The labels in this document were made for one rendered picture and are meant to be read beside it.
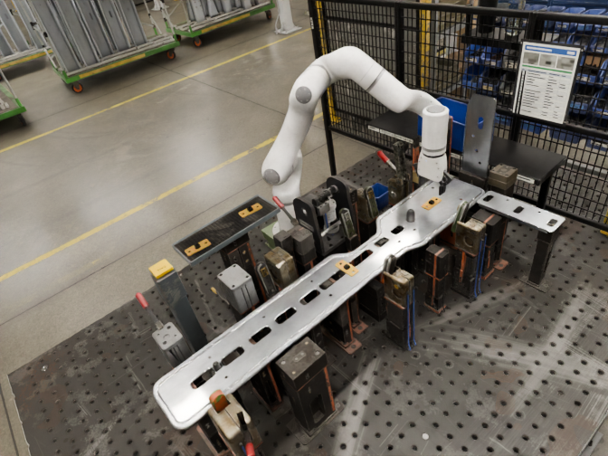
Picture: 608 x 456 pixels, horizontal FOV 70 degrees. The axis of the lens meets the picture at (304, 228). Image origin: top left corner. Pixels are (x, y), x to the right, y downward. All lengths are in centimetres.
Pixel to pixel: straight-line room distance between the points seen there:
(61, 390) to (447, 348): 144
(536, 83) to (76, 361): 213
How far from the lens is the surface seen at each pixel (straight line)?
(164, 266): 147
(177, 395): 133
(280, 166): 172
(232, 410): 118
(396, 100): 151
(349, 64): 150
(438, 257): 155
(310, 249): 157
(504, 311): 180
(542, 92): 200
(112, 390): 185
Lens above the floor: 205
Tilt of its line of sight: 38 degrees down
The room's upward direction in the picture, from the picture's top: 11 degrees counter-clockwise
